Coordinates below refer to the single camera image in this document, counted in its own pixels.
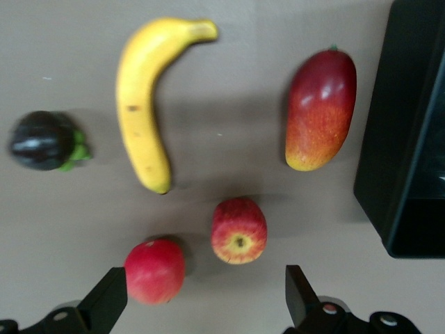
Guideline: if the black rectangular plastic box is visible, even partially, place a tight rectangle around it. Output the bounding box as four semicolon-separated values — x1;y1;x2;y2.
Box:
353;0;445;259

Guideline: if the dark purple round eggplant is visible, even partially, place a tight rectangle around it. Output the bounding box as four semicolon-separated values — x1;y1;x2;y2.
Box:
8;110;93;172

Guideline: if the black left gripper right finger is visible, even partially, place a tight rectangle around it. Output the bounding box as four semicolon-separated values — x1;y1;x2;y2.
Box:
285;264;320;330

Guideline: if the yellow banana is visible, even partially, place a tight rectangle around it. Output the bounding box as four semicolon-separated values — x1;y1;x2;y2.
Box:
115;17;220;195

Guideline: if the red pomegranate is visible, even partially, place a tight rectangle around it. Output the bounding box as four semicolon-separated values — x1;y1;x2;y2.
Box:
124;238;186;305

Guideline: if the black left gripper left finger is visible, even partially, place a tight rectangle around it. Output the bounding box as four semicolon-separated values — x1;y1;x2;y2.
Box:
76;267;129;334

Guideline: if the red yellow apple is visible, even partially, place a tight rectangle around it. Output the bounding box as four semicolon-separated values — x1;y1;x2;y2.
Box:
210;197;268;265

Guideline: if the red orange mango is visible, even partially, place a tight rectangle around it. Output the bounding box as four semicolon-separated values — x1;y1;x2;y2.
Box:
284;45;358;172

